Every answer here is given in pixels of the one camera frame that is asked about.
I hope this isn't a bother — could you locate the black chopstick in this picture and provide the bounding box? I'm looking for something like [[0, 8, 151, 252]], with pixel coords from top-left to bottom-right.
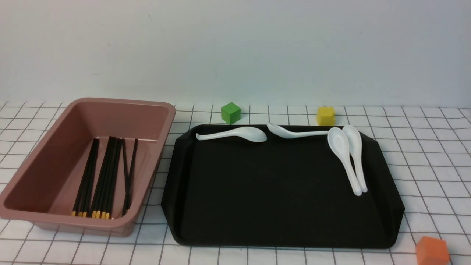
[[77, 139, 100, 217], [92, 137, 116, 219], [120, 138, 130, 217], [100, 137, 117, 219], [90, 136, 113, 218], [102, 138, 122, 219], [71, 138, 98, 216]]

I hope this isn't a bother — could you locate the white ceramic spoon far left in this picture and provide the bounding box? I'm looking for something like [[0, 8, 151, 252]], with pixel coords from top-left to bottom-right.
[[195, 126, 268, 143]]

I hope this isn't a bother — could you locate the white ceramic spoon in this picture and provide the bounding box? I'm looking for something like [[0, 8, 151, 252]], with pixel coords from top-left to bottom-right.
[[266, 122, 328, 139], [327, 127, 363, 196], [195, 126, 268, 143], [343, 125, 368, 193]]

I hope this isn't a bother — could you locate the green cube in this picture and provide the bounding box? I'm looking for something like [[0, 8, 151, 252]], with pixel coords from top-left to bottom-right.
[[221, 102, 241, 124]]

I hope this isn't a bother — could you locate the white ceramic spoon centre back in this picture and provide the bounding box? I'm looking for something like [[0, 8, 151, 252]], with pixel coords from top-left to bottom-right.
[[266, 122, 328, 139]]

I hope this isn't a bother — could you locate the black plastic serving tray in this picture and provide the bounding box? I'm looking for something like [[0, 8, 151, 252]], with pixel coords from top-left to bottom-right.
[[161, 124, 405, 249]]

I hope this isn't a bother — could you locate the yellow cube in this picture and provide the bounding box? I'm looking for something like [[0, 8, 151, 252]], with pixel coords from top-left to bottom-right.
[[316, 107, 336, 126]]

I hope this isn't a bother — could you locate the white ceramic spoon right front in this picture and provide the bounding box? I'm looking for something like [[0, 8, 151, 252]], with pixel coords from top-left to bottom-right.
[[327, 127, 363, 196]]

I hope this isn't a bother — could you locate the black chopstick lying diagonal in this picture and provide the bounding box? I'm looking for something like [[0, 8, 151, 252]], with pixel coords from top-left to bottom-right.
[[128, 139, 138, 210]]

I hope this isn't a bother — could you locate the white ceramic spoon rightmost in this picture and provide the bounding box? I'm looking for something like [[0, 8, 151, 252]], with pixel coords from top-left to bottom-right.
[[343, 125, 368, 193]]

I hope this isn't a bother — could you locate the pink plastic rectangular bin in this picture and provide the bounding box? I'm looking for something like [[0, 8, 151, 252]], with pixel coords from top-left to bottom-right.
[[1, 98, 176, 237]]

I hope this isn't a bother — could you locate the orange cube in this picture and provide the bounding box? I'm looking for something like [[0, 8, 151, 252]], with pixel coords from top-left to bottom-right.
[[416, 236, 450, 265]]

